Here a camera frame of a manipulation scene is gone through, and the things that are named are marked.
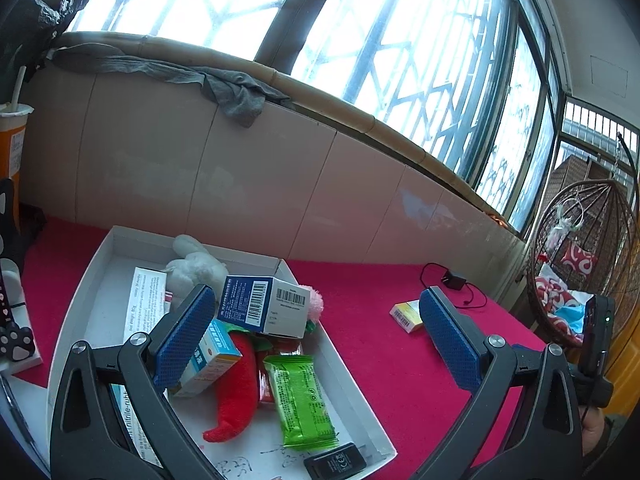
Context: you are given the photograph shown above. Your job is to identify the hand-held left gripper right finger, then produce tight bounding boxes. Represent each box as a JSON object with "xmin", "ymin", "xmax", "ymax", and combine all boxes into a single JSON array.
[{"xmin": 419, "ymin": 286, "xmax": 585, "ymax": 480}]

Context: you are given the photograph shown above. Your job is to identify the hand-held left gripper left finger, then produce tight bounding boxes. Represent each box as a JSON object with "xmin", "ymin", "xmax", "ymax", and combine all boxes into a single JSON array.
[{"xmin": 49, "ymin": 284, "xmax": 221, "ymax": 480}]

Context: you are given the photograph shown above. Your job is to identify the light blue and orange box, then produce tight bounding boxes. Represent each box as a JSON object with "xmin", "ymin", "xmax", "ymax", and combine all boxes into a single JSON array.
[{"xmin": 167, "ymin": 317, "xmax": 244, "ymax": 399}]

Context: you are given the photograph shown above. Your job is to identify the long silver box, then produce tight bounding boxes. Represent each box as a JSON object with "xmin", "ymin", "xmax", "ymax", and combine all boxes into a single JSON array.
[{"xmin": 109, "ymin": 266, "xmax": 174, "ymax": 467}]

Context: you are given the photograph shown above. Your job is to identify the white plush toy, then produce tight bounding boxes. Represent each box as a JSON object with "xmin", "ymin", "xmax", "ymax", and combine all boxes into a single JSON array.
[{"xmin": 164, "ymin": 234, "xmax": 230, "ymax": 308}]

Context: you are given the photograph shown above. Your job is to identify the red chili plush toy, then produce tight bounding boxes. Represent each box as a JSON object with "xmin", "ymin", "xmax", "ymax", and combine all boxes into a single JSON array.
[{"xmin": 202, "ymin": 324, "xmax": 273, "ymax": 443}]

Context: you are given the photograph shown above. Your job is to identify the white and blue box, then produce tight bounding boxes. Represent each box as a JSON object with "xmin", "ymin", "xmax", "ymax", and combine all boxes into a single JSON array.
[{"xmin": 215, "ymin": 275, "xmax": 312, "ymax": 339}]

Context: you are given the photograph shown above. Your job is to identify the red cigarette box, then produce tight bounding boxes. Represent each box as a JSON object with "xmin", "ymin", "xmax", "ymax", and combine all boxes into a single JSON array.
[{"xmin": 255, "ymin": 339, "xmax": 304, "ymax": 404}]

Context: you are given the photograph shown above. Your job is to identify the white cardboard tray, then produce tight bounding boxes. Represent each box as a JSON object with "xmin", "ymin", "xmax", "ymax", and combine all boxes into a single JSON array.
[{"xmin": 46, "ymin": 225, "xmax": 399, "ymax": 480}]

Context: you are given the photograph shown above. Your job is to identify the green snack packet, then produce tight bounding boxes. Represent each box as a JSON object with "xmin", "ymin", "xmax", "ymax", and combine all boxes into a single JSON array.
[{"xmin": 262, "ymin": 354, "xmax": 339, "ymax": 451}]

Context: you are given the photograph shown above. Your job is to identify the pink plush toy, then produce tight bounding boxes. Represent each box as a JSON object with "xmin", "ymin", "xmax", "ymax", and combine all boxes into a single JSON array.
[{"xmin": 299, "ymin": 285, "xmax": 325, "ymax": 322}]

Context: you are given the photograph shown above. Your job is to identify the black charger block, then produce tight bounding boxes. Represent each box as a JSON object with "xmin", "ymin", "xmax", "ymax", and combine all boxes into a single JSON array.
[{"xmin": 303, "ymin": 442, "xmax": 366, "ymax": 479}]

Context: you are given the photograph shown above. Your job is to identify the person's right hand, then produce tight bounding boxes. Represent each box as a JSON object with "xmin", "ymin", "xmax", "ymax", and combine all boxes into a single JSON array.
[{"xmin": 581, "ymin": 407, "xmax": 608, "ymax": 456}]

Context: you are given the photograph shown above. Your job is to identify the wooden door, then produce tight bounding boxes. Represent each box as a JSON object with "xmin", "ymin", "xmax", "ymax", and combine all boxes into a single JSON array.
[{"xmin": 602, "ymin": 317, "xmax": 640, "ymax": 416}]

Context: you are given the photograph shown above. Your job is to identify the light blue cloth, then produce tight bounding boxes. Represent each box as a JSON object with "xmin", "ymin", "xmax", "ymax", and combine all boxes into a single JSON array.
[{"xmin": 552, "ymin": 301, "xmax": 587, "ymax": 334}]

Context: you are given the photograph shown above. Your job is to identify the yellow and white box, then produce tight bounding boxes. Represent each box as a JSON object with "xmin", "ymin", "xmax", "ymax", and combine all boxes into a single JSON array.
[{"xmin": 389, "ymin": 300, "xmax": 427, "ymax": 334}]

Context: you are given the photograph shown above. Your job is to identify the red patterned seat cushion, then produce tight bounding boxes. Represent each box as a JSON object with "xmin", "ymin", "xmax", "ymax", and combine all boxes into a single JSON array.
[{"xmin": 534, "ymin": 262, "xmax": 586, "ymax": 333}]

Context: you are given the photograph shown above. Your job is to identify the red patterned pillow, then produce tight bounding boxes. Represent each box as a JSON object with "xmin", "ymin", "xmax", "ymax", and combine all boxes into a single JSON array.
[{"xmin": 560, "ymin": 241, "xmax": 599, "ymax": 274}]

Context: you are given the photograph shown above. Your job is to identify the magenta tablecloth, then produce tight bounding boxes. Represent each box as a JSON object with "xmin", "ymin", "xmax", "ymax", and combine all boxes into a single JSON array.
[{"xmin": 20, "ymin": 215, "xmax": 548, "ymax": 480}]

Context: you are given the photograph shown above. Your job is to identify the dreamcatcher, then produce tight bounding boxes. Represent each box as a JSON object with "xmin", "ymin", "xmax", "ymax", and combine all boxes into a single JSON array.
[{"xmin": 545, "ymin": 196, "xmax": 584, "ymax": 257}]

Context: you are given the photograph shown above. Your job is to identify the hanging wicker chair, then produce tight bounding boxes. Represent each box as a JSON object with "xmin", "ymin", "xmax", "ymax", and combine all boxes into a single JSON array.
[{"xmin": 525, "ymin": 132, "xmax": 640, "ymax": 361}]

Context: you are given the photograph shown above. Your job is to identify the cat shaped phone stand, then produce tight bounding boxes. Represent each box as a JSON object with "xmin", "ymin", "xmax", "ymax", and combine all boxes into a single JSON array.
[{"xmin": 0, "ymin": 177, "xmax": 45, "ymax": 376}]

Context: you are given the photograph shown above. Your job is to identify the grey cloth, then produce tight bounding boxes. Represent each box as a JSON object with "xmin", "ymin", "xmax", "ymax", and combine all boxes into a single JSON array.
[{"xmin": 47, "ymin": 44, "xmax": 297, "ymax": 129}]

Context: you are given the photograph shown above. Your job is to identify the orange drink cup with straw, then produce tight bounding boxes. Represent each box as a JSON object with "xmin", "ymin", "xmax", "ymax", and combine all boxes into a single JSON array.
[{"xmin": 0, "ymin": 66, "xmax": 36, "ymax": 211}]

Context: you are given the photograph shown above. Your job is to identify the window with metal grille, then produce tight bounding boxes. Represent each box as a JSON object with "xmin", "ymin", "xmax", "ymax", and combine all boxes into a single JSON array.
[{"xmin": 65, "ymin": 0, "xmax": 640, "ymax": 241}]

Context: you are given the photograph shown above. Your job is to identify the dark bag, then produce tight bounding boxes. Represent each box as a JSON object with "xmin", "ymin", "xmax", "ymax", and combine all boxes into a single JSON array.
[{"xmin": 0, "ymin": 0, "xmax": 92, "ymax": 86}]

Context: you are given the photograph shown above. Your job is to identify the black power adapter with cable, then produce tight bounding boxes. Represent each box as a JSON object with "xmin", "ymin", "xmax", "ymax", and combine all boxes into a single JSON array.
[{"xmin": 419, "ymin": 262, "xmax": 489, "ymax": 310}]

